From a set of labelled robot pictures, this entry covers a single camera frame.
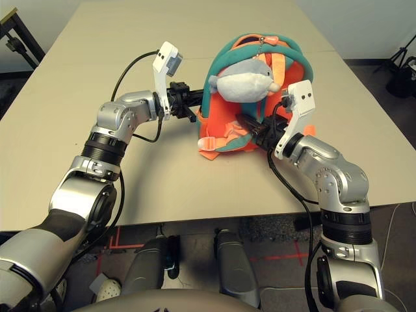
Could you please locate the black tripod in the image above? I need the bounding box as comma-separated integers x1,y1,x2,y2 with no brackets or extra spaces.
372,33,416,74

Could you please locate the orange and teal backpack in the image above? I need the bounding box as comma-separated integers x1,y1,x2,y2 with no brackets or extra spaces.
196,32,317,161

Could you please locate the white perforated shoe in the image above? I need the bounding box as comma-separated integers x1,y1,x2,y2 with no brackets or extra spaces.
97,277,122,302

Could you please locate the grey right robot leg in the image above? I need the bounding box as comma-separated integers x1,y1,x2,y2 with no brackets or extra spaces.
213,228,261,308

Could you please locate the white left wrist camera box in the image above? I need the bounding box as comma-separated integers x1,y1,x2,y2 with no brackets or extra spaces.
151,40,185,122

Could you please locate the black framed side desk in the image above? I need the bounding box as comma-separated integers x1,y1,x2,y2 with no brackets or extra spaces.
0,8,47,71

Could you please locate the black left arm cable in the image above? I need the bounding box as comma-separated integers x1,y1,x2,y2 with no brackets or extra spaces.
110,50,163,144

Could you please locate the grey white plush toy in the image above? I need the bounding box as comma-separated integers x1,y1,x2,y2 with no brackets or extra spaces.
207,60,281,103

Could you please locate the black equipment bag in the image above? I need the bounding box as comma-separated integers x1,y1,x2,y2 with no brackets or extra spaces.
385,57,416,99

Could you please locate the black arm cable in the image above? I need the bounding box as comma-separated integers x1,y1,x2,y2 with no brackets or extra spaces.
110,50,163,144
266,102,322,312

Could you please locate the thin white floor cable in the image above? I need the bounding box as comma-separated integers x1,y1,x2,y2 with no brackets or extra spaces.
379,201,416,312

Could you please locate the grey robot torso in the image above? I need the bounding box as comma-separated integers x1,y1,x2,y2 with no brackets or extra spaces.
69,288,293,312

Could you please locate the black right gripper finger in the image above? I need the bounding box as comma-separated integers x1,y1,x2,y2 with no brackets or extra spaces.
236,118,261,135
235,113,266,129

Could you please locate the grey robot leg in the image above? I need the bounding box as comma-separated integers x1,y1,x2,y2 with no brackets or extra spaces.
213,228,261,308
120,235,165,297

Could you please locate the grey left robot leg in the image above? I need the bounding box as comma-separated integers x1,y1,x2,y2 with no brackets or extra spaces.
120,235,165,297

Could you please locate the small grey floor pad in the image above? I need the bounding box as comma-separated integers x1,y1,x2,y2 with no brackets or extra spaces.
88,272,109,294

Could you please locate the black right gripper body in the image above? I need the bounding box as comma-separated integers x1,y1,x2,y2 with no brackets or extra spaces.
254,116,289,152

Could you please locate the grey floor mat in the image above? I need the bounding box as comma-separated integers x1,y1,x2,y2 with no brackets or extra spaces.
259,285,310,310

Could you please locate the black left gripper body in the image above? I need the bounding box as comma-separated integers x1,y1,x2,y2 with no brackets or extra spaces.
166,80,198,124

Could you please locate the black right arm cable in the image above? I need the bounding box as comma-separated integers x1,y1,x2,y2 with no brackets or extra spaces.
266,102,322,312

